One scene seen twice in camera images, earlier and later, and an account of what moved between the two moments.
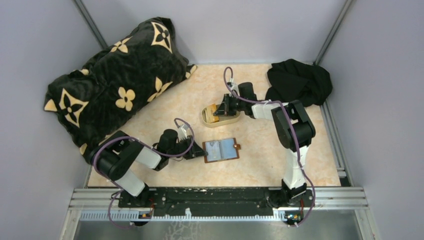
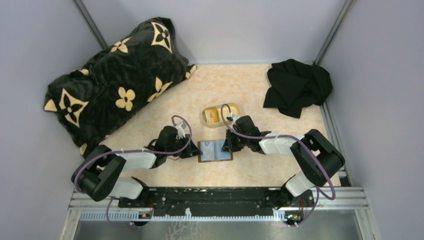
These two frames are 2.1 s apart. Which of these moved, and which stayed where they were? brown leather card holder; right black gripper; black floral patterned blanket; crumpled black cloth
Moved: right black gripper
Stayed: crumpled black cloth; black floral patterned blanket; brown leather card holder
